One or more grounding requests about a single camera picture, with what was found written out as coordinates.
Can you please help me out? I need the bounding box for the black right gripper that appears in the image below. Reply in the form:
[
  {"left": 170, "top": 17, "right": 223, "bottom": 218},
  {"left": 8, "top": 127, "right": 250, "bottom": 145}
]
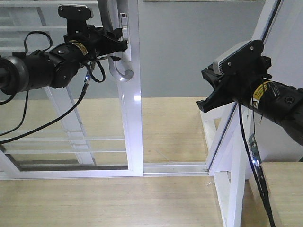
[{"left": 197, "top": 56, "right": 303, "bottom": 127}]

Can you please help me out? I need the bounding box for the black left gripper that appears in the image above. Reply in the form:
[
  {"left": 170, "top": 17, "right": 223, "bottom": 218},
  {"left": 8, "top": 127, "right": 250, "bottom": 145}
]
[{"left": 48, "top": 25, "right": 127, "bottom": 88}]

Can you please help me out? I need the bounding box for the grey metal door handle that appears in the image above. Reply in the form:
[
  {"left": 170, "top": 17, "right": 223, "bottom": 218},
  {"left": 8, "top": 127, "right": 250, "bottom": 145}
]
[{"left": 98, "top": 0, "right": 134, "bottom": 82}]

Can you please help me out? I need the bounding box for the white framed sliding glass door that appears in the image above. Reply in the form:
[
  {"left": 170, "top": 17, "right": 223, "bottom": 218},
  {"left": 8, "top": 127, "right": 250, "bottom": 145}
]
[{"left": 0, "top": 0, "right": 143, "bottom": 179}]

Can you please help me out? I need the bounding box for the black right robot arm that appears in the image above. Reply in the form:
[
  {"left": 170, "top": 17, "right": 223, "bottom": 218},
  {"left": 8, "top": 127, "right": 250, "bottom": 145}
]
[{"left": 197, "top": 56, "right": 303, "bottom": 145}]

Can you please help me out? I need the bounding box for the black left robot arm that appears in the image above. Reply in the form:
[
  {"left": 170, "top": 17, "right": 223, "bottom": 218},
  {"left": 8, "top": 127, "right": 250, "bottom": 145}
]
[{"left": 0, "top": 24, "right": 127, "bottom": 95}]

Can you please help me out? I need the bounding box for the grey door lock plate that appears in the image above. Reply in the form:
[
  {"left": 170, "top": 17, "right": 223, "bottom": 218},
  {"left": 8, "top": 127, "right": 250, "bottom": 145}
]
[{"left": 120, "top": 13, "right": 129, "bottom": 41}]

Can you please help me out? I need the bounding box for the light wooden block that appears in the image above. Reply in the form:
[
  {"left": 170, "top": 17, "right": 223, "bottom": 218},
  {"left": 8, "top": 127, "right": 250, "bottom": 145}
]
[{"left": 246, "top": 162, "right": 303, "bottom": 227}]

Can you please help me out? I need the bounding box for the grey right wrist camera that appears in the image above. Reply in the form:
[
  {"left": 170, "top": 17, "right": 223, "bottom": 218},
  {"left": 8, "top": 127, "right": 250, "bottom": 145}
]
[{"left": 213, "top": 39, "right": 264, "bottom": 75}]

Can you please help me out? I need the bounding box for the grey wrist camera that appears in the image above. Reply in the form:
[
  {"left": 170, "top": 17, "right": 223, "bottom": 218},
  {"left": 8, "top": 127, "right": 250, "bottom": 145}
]
[
  {"left": 213, "top": 39, "right": 264, "bottom": 75},
  {"left": 58, "top": 4, "right": 94, "bottom": 20}
]

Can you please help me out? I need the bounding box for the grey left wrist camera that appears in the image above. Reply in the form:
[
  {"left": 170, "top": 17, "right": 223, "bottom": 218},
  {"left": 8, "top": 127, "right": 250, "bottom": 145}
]
[{"left": 58, "top": 4, "right": 94, "bottom": 20}]

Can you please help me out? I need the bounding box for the white fixed door frame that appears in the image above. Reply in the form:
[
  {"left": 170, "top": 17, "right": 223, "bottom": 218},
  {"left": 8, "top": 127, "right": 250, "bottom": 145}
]
[{"left": 0, "top": 0, "right": 303, "bottom": 180}]

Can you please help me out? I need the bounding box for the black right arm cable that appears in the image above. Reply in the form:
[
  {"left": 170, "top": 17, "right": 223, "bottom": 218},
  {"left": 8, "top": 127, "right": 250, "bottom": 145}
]
[{"left": 238, "top": 80, "right": 276, "bottom": 227}]

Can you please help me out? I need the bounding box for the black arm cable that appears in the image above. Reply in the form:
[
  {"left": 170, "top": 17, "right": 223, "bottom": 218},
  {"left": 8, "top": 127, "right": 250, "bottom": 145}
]
[
  {"left": 0, "top": 30, "right": 106, "bottom": 145},
  {"left": 238, "top": 80, "right": 276, "bottom": 227}
]

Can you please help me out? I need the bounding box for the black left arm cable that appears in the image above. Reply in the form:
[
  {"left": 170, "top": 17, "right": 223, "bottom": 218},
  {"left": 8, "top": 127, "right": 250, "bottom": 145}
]
[{"left": 0, "top": 30, "right": 106, "bottom": 145}]

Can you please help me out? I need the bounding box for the white wooden support bracket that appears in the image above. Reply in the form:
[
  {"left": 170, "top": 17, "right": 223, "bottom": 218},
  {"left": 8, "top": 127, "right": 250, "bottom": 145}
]
[{"left": 201, "top": 103, "right": 249, "bottom": 227}]

